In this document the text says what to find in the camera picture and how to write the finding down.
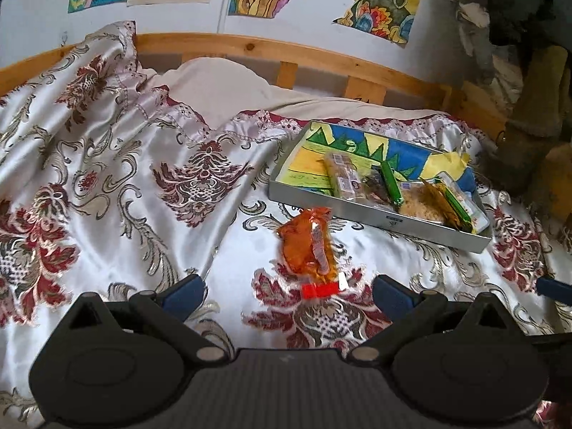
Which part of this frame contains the beige biscuit packet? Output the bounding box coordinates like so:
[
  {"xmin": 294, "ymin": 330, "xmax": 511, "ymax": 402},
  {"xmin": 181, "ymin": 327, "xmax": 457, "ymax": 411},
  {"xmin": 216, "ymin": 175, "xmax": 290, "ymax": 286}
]
[{"xmin": 323, "ymin": 152, "xmax": 366, "ymax": 203}]

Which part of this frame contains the brown hanging garment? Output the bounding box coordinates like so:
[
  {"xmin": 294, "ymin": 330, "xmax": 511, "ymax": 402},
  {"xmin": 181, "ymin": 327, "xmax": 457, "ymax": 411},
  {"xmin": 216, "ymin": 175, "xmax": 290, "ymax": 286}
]
[{"xmin": 487, "ymin": 45, "xmax": 571, "ymax": 193}]

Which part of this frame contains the wooden bed frame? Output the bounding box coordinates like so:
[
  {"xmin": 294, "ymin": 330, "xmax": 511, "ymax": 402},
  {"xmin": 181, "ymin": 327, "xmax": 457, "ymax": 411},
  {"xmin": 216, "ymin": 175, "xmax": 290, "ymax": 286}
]
[{"xmin": 1, "ymin": 21, "xmax": 507, "ymax": 139}]

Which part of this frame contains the dark chocolate snack packet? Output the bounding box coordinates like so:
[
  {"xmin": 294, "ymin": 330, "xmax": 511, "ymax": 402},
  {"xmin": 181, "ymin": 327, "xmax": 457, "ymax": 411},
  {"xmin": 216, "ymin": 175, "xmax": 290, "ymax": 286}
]
[{"xmin": 362, "ymin": 169, "xmax": 393, "ymax": 206}]

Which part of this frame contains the grey tray with painted lining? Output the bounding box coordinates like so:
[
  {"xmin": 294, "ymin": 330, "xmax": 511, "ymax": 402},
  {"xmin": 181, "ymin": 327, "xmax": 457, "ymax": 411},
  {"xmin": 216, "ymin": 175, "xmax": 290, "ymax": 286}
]
[{"xmin": 268, "ymin": 121, "xmax": 492, "ymax": 253}]

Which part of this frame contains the brown cracker packet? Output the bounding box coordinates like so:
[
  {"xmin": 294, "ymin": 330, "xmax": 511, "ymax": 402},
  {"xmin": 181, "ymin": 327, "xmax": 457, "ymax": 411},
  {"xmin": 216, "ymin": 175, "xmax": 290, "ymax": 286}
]
[{"xmin": 399, "ymin": 182, "xmax": 445, "ymax": 225}]

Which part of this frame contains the floral satin bedspread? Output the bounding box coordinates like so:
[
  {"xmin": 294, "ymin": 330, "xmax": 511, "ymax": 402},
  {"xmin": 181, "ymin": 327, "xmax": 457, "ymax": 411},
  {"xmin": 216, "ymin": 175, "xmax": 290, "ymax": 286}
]
[{"xmin": 1, "ymin": 39, "xmax": 571, "ymax": 428}]

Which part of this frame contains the white red snack packet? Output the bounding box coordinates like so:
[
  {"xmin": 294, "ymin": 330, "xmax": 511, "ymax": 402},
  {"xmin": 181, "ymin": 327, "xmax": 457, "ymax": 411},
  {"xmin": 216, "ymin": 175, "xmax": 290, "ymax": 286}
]
[{"xmin": 433, "ymin": 172, "xmax": 490, "ymax": 235}]

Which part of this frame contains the orange snack bag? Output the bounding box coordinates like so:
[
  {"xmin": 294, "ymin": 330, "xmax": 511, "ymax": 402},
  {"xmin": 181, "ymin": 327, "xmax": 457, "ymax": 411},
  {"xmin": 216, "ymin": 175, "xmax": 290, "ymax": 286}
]
[{"xmin": 277, "ymin": 207, "xmax": 347, "ymax": 300}]

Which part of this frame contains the cream pillow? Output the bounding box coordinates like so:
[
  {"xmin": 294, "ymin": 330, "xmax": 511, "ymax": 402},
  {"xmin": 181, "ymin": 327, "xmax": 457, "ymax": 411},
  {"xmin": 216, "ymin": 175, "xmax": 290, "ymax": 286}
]
[{"xmin": 139, "ymin": 57, "xmax": 438, "ymax": 128}]

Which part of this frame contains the yellow green snack packet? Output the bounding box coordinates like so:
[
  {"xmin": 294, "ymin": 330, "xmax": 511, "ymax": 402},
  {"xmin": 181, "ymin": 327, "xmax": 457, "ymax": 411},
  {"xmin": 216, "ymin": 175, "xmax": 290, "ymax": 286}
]
[{"xmin": 434, "ymin": 182, "xmax": 473, "ymax": 233}]

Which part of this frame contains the green stick snack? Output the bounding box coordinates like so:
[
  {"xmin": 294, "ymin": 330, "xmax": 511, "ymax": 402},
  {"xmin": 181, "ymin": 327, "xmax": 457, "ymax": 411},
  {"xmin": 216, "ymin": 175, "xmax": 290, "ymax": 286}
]
[{"xmin": 380, "ymin": 161, "xmax": 404, "ymax": 206}]

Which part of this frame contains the brown gold snack packet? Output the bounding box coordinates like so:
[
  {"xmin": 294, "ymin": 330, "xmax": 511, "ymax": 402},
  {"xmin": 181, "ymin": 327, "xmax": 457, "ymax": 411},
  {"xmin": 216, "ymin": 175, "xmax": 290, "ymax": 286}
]
[{"xmin": 421, "ymin": 180, "xmax": 463, "ymax": 231}]

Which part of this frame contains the black hanging garment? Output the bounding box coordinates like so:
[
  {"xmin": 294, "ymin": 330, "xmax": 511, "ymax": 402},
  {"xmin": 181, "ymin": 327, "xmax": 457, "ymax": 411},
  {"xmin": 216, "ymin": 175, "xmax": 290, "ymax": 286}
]
[{"xmin": 487, "ymin": 0, "xmax": 571, "ymax": 64}]

